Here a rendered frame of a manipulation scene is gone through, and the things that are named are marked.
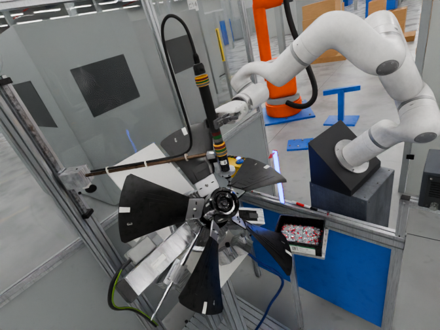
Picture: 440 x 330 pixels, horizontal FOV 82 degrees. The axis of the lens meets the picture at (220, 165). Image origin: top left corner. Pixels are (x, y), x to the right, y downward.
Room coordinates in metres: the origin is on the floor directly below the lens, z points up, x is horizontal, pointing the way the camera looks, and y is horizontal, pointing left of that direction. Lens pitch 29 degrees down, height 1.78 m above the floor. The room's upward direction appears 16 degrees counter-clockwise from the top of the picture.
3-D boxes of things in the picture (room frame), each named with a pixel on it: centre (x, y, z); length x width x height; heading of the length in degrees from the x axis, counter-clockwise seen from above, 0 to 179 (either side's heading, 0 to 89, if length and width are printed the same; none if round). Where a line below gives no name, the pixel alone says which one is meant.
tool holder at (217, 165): (0.84, -0.01, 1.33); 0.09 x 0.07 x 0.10; 77
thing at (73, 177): (0.98, 0.59, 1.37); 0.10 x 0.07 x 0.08; 77
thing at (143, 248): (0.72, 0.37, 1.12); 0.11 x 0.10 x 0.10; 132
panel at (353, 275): (1.01, -0.35, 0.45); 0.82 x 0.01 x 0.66; 42
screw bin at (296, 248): (0.84, -0.27, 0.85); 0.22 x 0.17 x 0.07; 58
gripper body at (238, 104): (0.91, -0.10, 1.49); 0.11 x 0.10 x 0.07; 132
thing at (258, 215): (0.89, -0.03, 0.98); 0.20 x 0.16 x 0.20; 42
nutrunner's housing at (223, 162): (0.84, -0.02, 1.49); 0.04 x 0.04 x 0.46
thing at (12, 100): (0.99, 0.64, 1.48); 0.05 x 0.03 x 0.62; 167
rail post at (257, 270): (1.32, -0.06, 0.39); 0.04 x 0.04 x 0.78; 42
